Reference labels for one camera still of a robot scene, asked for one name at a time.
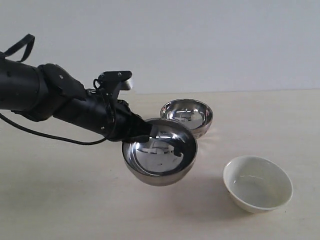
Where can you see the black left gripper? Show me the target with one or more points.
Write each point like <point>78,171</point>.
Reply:
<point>125,125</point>

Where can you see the plain stainless steel bowl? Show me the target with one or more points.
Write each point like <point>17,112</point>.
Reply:
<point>164,159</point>

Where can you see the patterned stainless steel bowl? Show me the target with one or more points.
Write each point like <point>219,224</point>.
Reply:
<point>193,114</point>

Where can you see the white ceramic bowl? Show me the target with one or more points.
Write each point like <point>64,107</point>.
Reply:
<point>256,184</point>

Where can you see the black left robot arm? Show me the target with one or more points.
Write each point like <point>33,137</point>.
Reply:
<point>39,93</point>

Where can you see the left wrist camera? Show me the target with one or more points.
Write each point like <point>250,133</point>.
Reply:
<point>112,82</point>

